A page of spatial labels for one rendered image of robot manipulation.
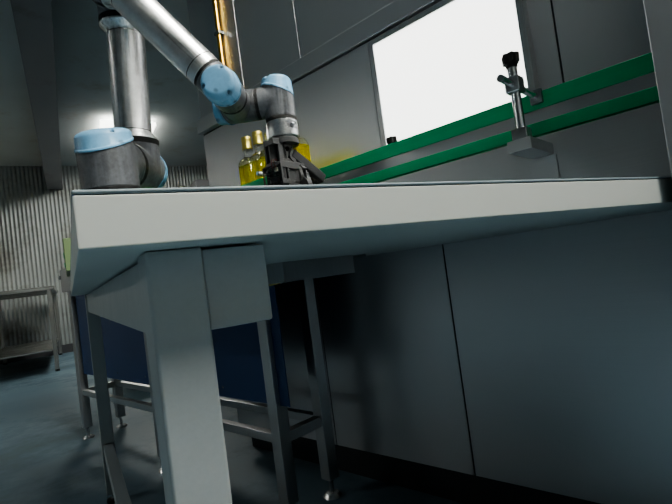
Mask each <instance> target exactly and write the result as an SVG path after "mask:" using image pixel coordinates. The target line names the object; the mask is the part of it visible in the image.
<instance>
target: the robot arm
mask: <svg viewBox="0 0 672 504"><path fill-rule="evenodd" d="M92 1H94V2H95V3H96V5H97V9H98V22H99V27H100V29H101V30H102V31H103V32H105V33H106V35H107V48H108V61H109V73H110V86H111V99H112V111H113V124H114V127H111V128H98V129H91V130H86V131H82V132H80V133H78V134H76V135H75V137H74V148H75V149H74V153H75V155H76V161H77V167H78V173H79V179H80V184H81V190H91V189H135V188H162V187H163V186H164V184H165V183H166V180H167V177H168V169H167V165H166V163H165V161H164V160H163V158H162V157H161V156H160V146H159V139H158V138H157V137H155V136H154V135H153V133H152V126H151V113H150V101H149V88H148V75H147V61H146V48H145V38H146V39H147V40H148V41H149V42H150V43H151V44H152V45H153V46H154V47H155V48H156V49H157V50H158V51H159V52H160V53H161V54H163V55H164V56H165V57H166V58H167V59H168V60H169V61H170V62H171V63H172V64H173V65H174V66H175V67H176V68H177V69H178V70H179V71H180V72H181V73H182V74H183V75H185V76H186V77H187V78H188V79H189V80H190V81H191V82H192V83H193V84H194V85H195V86H196V87H197V88H198V89H199V90H200V91H201V92H202V93H203V94H204V95H205V96H206V98H207V99H208V100H209V101H210V102H212V110H213V114H214V117H215V119H216V122H217V123H218V124H219V125H235V124H239V123H246V122H253V121H260V120H266V128H267V136H268V141H264V142H263V146H264V154H265V161H266V167H264V168H262V173H263V181H264V186H267V185H266V181H265V174H266V176H267V183H268V185H312V184H320V183H323V182H324V180H325V177H326V175H325V174H324V173H323V172H322V171H321V170H320V169H318V168H317V167H316V166H315V165H314V164H312V163H311V162H310V161H309V160H308V159H306V158H305V157H304V156H303V155H302V154H300V153H299V152H298V151H297V150H296V149H293V148H295V147H297V146H299V139H298V138H299V133H298V125H297V118H296V110H295V102H294V93H293V88H292V83H291V80H290V79H289V77H287V76H286V75H283V74H270V75H269V76H265V77H263V78H262V80H261V85H260V87H259V88H254V89H246V90H245V89H244V87H243V86H242V84H241V83H240V80H239V78H238V77H237V75H236V74H235V73H234V72H233V71H232V70H231V69H229V68H228V67H226V66H224V65H223V64H222V63H221V62H220V61H219V60H218V59H217V58H216V57H215V56H214V55H213V54H212V53H211V52H210V51H209V50H208V49H207V48H206V47H205V46H203V45H202V44H201V43H200V42H199V41H198V40H197V39H196V38H195V37H194V36H193V35H192V34H191V33H190V32H189V31H188V30H187V29H186V28H185V27H184V26H183V25H182V24H181V23H180V22H179V21H177V20H176V19H175V18H174V17H173V16H172V15H171V14H170V13H169V12H168V11H167V10H166V9H165V8H164V7H163V6H162V5H161V4H160V3H159V2H158V1H157V0H92Z"/></svg>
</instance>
